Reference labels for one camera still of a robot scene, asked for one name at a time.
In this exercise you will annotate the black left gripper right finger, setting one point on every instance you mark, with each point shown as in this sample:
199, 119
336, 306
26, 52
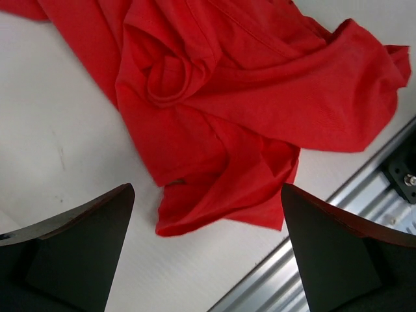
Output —
348, 263

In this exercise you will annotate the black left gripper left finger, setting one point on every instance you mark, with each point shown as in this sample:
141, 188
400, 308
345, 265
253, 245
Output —
66, 262

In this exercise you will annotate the red tank top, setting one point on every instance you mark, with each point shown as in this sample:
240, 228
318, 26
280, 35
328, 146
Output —
219, 97

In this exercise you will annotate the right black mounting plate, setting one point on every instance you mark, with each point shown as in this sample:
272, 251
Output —
399, 169

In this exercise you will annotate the aluminium frame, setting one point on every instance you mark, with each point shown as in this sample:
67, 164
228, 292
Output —
275, 284

